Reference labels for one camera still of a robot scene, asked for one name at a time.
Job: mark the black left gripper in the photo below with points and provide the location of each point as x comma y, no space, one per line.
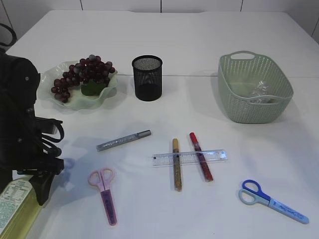
35,162

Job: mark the yellow oil bottle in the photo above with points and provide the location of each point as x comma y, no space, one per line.
19,209

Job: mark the pink capped scissors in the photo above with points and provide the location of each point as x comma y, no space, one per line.
102,180

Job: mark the purple artificial grape bunch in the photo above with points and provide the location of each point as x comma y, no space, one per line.
91,74

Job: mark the clear plastic sheet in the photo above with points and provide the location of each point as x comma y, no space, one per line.
260,90

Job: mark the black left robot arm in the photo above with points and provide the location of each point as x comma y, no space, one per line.
27,142

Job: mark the silver glitter pen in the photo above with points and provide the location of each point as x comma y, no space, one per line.
123,140

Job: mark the green ruffled glass plate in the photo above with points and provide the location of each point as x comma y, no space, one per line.
77,100

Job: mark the gold glitter pen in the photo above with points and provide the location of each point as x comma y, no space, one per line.
176,165

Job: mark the clear plastic ruler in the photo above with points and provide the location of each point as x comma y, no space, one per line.
162,160

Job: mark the black mesh pen holder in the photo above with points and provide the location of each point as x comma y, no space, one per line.
147,70

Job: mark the red glitter pen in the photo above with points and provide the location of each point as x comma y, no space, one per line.
202,161

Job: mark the green plastic woven basket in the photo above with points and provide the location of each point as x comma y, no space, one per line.
238,75

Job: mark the blue capped scissors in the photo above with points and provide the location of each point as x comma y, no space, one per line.
251,193

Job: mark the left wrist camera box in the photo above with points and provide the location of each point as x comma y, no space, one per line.
49,126

